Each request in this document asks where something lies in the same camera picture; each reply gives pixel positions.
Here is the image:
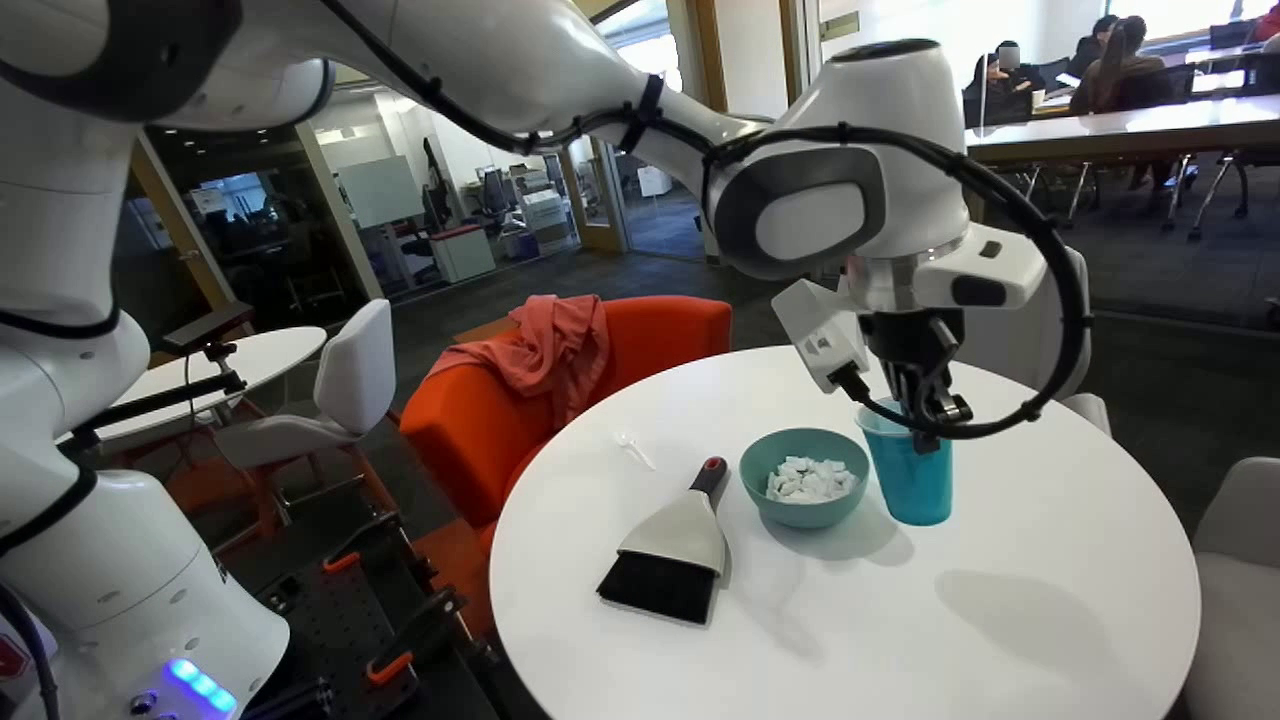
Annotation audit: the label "grey chair at right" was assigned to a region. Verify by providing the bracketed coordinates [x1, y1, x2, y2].
[1185, 454, 1280, 720]

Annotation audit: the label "white pieces in bowl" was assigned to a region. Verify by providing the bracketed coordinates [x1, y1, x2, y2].
[765, 454, 851, 502]

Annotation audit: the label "blue plastic cup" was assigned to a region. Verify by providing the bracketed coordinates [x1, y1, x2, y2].
[859, 410, 951, 525]

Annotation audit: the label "white brush black bristles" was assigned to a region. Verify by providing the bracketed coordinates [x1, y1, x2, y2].
[598, 454, 729, 622]

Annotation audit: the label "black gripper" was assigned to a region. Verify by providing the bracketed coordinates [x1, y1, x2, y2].
[859, 308, 974, 433]

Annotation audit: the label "small round white table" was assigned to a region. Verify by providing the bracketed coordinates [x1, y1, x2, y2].
[97, 322, 327, 442]

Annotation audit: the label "orange armchair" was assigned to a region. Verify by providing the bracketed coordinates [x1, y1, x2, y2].
[398, 294, 733, 636]

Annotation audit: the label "white chair at left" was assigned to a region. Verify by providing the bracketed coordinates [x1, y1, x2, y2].
[216, 301, 398, 467]

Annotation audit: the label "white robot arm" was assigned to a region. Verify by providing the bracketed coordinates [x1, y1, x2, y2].
[0, 0, 1066, 720]

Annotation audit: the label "teal bowl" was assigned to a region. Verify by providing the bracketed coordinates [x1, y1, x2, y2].
[742, 429, 867, 530]

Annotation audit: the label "seated person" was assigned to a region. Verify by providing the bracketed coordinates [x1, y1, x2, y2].
[1072, 16, 1178, 112]

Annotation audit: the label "long wooden table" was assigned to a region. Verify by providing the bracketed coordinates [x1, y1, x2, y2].
[964, 95, 1280, 163]

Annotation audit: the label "salmon cloth on armchair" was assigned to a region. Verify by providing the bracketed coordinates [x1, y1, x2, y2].
[432, 292, 610, 421]

